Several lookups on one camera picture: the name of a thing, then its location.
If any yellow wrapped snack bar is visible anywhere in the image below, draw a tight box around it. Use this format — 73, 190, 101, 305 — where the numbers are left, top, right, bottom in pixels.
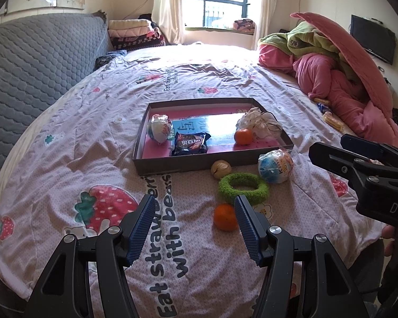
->
322, 111, 344, 132

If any black wall television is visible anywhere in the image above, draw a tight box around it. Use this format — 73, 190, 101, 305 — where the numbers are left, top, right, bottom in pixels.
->
350, 15, 396, 65

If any green blanket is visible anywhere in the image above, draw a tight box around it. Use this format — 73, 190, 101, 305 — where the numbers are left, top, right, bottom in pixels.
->
258, 21, 359, 83

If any blue paper with characters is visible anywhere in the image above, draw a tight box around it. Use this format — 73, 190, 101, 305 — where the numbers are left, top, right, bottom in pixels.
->
172, 113, 243, 146

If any small white surprise egg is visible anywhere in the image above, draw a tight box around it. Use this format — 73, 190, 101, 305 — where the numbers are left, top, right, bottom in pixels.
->
147, 114, 172, 144

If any cream left curtain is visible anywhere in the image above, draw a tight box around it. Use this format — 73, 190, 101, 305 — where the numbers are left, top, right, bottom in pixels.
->
152, 0, 185, 45

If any person's right hand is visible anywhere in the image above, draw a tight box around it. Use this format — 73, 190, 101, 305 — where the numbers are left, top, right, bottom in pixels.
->
381, 225, 395, 257

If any folded cloth on windowsill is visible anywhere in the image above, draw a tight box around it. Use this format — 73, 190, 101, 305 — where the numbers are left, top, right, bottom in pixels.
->
232, 18, 256, 34

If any cream curtain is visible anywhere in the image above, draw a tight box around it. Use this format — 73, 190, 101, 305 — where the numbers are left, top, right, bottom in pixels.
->
152, 0, 185, 45
250, 0, 277, 50

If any brown walnut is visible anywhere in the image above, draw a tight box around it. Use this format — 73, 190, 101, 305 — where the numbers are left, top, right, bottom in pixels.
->
210, 160, 232, 179

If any blue snack packet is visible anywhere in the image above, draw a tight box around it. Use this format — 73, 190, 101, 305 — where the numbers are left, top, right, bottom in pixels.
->
171, 132, 210, 157

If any stack of folded blankets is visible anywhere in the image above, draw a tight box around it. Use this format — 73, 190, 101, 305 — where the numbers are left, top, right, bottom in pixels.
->
108, 19, 167, 52

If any grey quilted headboard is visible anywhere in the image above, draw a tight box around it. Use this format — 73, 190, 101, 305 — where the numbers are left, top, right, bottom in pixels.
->
0, 11, 110, 170

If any cream right curtain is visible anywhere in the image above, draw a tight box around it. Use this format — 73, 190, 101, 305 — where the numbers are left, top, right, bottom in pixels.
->
250, 0, 277, 50

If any cream mesh bath pouf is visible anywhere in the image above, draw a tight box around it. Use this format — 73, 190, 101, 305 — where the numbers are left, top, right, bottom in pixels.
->
236, 107, 283, 139

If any green fuzzy ring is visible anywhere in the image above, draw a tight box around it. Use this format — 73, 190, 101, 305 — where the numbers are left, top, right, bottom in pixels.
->
218, 172, 270, 206

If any dark shallow cardboard tray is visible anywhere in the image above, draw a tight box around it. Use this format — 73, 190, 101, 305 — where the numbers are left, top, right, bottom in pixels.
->
132, 98, 293, 176

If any pink strawberry print bedsheet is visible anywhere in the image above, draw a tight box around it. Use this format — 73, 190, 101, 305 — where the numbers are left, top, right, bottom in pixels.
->
0, 45, 383, 317

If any orange tangerine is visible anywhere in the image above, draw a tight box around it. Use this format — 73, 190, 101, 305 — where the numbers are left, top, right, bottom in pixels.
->
213, 203, 238, 232
233, 129, 254, 146

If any pink crumpled duvet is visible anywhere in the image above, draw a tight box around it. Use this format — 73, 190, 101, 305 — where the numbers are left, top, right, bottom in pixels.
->
257, 44, 398, 153

